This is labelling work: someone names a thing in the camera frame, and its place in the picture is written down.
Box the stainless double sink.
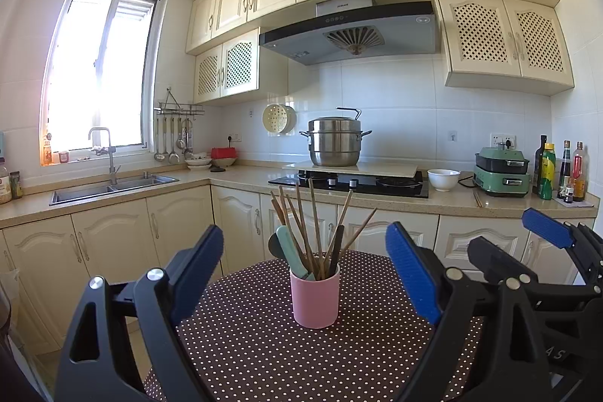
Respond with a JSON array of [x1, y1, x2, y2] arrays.
[[49, 173, 181, 206]]

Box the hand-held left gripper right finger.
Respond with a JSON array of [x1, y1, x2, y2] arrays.
[[385, 222, 554, 402]]

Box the row of hanging kitchen utensils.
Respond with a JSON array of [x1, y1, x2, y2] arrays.
[[153, 115, 195, 164]]

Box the sliding window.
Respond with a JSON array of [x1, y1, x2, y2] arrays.
[[40, 0, 163, 167]]

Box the cream perforated steamer plate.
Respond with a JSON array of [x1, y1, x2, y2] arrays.
[[262, 103, 297, 136]]

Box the green electric cooker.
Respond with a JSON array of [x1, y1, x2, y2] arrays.
[[473, 142, 531, 198]]

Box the pink cup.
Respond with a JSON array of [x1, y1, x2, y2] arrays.
[[289, 263, 341, 330]]

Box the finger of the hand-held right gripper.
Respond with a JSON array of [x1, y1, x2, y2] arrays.
[[468, 236, 538, 285], [521, 207, 603, 257]]

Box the red label bottle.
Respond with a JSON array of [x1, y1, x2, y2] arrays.
[[571, 142, 587, 202]]

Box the black glass cooktop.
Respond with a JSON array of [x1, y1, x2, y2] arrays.
[[268, 173, 430, 199]]

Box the dark glass oil bottle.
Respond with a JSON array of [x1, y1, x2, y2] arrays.
[[533, 135, 549, 196]]

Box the metal wall rack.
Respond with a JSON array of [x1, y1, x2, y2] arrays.
[[155, 87, 205, 116]]

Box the dark sauce bottle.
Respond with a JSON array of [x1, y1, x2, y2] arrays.
[[558, 141, 573, 201]]

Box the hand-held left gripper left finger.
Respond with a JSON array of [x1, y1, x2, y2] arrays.
[[54, 224, 226, 402]]

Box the steel faucet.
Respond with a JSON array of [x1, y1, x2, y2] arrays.
[[88, 127, 121, 186]]

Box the brown polka-dot tablecloth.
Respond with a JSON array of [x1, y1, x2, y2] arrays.
[[144, 248, 486, 402]]

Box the green and yellow bottle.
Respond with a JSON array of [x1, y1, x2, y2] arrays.
[[538, 143, 557, 201]]

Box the white ceramic bowl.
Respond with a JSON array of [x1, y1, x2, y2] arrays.
[[427, 169, 461, 192]]

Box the row of cream base cabinets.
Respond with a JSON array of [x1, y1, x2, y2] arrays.
[[0, 183, 597, 356]]

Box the white tray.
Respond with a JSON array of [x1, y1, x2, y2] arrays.
[[556, 195, 595, 209]]

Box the stainless steamer pot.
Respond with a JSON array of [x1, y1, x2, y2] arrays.
[[300, 107, 373, 167]]

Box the bunch of wooden chopsticks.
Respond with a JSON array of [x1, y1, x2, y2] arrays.
[[270, 177, 378, 281]]

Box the grey range hood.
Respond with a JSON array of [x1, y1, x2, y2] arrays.
[[258, 0, 436, 66]]

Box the cream lattice-door cabinet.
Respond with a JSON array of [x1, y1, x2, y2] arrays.
[[193, 28, 289, 105], [433, 0, 575, 96]]

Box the stacked white bowls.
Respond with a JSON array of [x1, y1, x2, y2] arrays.
[[185, 152, 214, 171]]

